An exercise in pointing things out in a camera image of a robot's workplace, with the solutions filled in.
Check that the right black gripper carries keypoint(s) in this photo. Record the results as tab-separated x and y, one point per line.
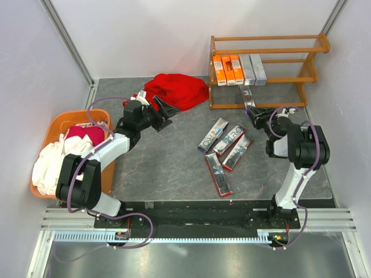
257	116

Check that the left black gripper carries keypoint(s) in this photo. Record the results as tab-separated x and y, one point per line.
160	123

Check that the purple R&O box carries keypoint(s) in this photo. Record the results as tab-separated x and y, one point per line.
213	134
247	97

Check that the red r&o box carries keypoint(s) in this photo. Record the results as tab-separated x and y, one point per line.
237	152
218	175
229	139

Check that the silver toothpaste box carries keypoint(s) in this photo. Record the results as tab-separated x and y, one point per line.
258	68
247	69

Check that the orange toothpaste box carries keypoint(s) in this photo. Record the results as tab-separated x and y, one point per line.
219	70
237	70

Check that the orange toothpaste box windowed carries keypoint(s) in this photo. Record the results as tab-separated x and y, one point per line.
228	70

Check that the orange toothpaste box top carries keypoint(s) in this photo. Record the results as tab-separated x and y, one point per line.
237	70

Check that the red R&O box bottom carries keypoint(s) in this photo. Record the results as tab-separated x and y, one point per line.
218	175

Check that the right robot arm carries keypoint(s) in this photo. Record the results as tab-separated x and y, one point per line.
304	146

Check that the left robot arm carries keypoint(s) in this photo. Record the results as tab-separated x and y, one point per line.
79	183

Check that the wooden two-tier shelf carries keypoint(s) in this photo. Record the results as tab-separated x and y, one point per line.
288	63

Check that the red cloth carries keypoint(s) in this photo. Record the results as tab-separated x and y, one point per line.
178	90

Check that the magenta cloth in basket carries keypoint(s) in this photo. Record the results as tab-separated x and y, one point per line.
95	133

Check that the orange plastic basket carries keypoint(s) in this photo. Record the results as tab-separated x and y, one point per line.
61	123

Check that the white cloth in basket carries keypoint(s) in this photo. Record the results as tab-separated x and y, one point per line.
46	170

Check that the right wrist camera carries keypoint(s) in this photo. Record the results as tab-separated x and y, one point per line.
289	110

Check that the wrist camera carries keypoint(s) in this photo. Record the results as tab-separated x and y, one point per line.
289	110
141	96

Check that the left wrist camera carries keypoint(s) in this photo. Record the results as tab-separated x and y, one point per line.
141	96

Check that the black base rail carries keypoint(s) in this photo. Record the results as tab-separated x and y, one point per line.
189	218

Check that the grey cable duct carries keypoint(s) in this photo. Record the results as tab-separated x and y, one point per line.
118	238

